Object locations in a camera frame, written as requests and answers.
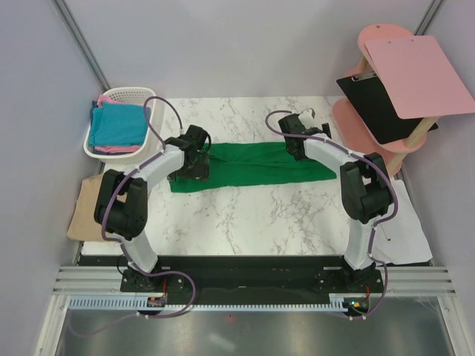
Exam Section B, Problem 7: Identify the green t shirt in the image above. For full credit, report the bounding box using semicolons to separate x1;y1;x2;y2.
169;142;336;193

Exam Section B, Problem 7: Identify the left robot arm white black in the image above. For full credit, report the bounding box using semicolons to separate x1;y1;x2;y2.
94;125;212;291

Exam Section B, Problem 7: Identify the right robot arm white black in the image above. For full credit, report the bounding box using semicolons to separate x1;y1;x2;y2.
278;113;399;292

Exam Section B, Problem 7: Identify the pink wooden side shelf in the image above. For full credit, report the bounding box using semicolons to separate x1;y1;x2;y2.
332;24;427;176

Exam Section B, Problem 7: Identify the white plastic laundry basket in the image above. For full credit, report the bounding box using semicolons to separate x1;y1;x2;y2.
83;87;163;162

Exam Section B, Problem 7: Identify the black clipboard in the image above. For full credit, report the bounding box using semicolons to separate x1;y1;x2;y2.
336;71;422;145

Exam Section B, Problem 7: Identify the teal folded t shirt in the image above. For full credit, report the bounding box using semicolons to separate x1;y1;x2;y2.
88;102;148;146

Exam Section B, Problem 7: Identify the pink folded t shirt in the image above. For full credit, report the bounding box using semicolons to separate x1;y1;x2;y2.
88;95;142;155

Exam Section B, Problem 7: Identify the dark blue folded t shirt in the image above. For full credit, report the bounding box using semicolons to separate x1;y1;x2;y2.
89;100;98;122

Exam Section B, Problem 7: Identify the beige folded t shirt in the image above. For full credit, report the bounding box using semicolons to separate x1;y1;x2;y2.
66;174;123;243

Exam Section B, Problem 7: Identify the pink clipboard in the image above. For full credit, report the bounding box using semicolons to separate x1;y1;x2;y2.
365;36;474;119

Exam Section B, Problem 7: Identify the white pen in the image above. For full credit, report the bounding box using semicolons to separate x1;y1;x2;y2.
382;227;391;241

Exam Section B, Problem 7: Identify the white paper sheet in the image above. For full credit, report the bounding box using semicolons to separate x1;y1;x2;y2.
372;179;433;265

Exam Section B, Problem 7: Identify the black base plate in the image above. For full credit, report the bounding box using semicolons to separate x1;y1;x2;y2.
79;256;396;303

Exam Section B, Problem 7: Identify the aluminium frame rail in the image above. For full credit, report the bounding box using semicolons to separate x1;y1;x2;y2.
53;266;122;295

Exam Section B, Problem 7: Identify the white slotted cable duct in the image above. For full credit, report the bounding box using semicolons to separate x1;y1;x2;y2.
68;293;368;312

